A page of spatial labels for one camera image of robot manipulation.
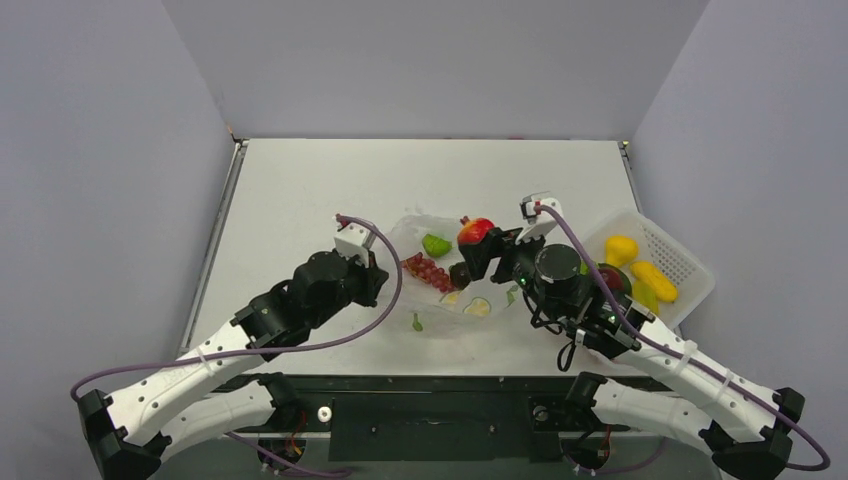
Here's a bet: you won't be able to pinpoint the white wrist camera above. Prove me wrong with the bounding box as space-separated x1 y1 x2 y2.
334 221 376 268
516 191 562 244

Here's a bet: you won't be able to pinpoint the red fake fruit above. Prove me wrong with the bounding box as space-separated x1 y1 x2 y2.
456 216 495 245

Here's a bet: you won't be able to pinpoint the dark red fake plum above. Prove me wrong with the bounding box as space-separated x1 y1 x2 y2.
597 263 632 295

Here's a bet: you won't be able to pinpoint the white plastic basket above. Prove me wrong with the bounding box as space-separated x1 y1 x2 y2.
579 209 715 329

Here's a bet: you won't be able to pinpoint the yellow green star fruit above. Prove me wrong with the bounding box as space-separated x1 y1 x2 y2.
632 280 660 315

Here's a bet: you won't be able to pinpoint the yellow fake pepper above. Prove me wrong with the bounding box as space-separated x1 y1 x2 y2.
604 235 640 268

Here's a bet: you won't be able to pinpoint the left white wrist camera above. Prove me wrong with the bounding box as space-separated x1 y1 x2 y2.
334 221 376 268

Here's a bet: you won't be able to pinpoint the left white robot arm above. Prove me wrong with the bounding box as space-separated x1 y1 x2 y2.
77 251 389 479

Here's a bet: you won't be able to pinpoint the green fake apple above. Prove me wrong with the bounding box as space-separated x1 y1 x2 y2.
421 234 453 259

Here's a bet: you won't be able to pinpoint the clear plastic bag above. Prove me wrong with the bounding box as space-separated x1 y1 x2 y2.
388 214 521 338

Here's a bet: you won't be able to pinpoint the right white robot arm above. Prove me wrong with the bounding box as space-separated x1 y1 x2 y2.
457 219 805 479

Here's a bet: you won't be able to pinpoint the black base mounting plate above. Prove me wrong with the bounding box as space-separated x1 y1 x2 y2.
211 374 670 465

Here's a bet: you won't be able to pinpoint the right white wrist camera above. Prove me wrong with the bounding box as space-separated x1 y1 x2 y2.
516 191 562 244

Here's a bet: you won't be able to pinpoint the yellow fake mango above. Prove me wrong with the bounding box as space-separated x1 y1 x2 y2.
630 261 679 303

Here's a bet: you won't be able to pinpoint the dark red fake grapes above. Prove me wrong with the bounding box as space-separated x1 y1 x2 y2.
402 252 456 294

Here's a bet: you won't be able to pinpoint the dark purple round fruit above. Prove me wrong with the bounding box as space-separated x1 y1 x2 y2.
448 262 472 290

